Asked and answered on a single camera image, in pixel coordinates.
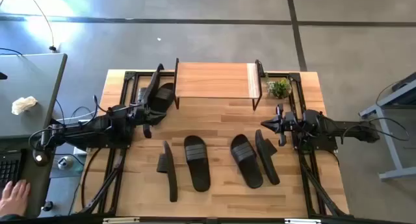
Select black desk cable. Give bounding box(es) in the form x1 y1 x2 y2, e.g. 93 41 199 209
0 47 23 57

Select person's hand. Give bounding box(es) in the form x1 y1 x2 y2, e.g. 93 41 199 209
0 179 31 218

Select silver round can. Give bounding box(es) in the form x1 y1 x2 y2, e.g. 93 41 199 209
57 155 74 171

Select black looped frame cable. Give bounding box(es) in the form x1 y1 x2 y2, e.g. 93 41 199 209
80 147 102 209

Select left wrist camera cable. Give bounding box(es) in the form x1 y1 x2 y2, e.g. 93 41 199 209
92 94 141 114

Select black flat device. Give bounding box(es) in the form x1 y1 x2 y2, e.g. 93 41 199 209
391 71 416 92

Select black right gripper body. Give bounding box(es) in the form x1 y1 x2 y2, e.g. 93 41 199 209
275 103 306 147

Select black keyboard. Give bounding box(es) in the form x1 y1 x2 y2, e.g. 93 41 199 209
0 149 23 188

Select wooden shelf black metal legs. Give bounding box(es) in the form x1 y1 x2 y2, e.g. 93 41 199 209
174 57 266 111

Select black aluminium table frame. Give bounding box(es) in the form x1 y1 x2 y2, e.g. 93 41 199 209
79 64 351 224

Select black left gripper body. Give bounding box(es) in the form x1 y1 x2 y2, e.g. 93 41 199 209
129 99 153 140

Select black computer mouse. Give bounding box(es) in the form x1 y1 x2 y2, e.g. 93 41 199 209
31 148 50 167

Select grey metal table frame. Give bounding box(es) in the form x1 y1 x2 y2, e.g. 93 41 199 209
358 71 416 181

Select thin floor cable with plug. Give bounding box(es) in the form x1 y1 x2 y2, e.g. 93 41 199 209
25 0 58 53

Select small potted green plant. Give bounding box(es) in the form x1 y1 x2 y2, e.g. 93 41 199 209
265 73 293 100

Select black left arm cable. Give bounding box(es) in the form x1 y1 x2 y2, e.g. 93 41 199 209
53 99 95 127

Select crumpled white tissue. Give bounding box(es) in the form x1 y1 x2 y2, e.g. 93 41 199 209
11 95 38 116

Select grey office desk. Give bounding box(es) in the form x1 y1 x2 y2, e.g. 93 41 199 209
0 53 68 218

